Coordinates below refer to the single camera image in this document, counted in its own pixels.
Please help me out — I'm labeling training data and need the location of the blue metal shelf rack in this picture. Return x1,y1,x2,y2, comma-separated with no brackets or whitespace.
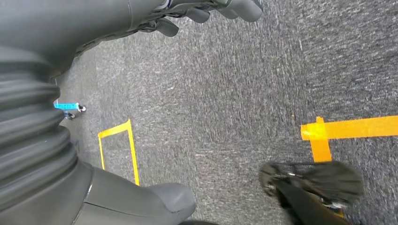
53,102,87,121

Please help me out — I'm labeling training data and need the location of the yellow floor tape marking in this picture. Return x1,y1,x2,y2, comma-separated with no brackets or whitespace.
97,119,140,186
300,115,398,163

